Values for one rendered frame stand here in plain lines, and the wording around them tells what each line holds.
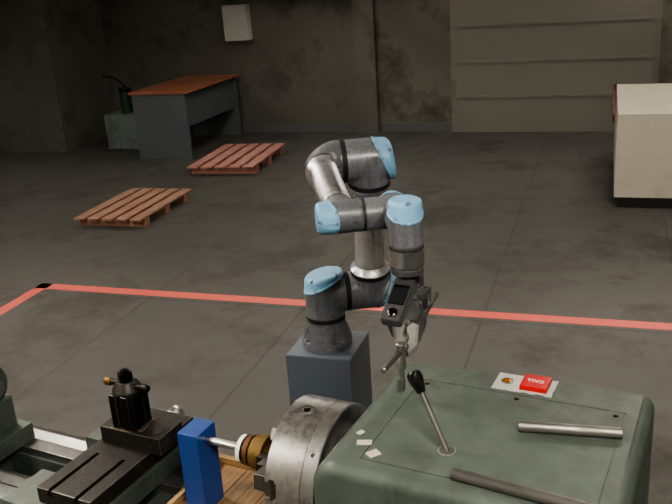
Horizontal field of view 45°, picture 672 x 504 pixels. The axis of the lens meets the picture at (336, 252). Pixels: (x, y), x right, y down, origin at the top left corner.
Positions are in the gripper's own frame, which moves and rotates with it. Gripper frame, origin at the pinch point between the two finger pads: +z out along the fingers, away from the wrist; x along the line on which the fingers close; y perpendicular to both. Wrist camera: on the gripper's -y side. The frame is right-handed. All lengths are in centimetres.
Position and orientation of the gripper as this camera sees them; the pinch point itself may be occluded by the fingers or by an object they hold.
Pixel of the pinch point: (407, 352)
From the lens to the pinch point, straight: 184.3
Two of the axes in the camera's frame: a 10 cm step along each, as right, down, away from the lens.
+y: 4.4, -3.2, 8.4
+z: 0.6, 9.4, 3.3
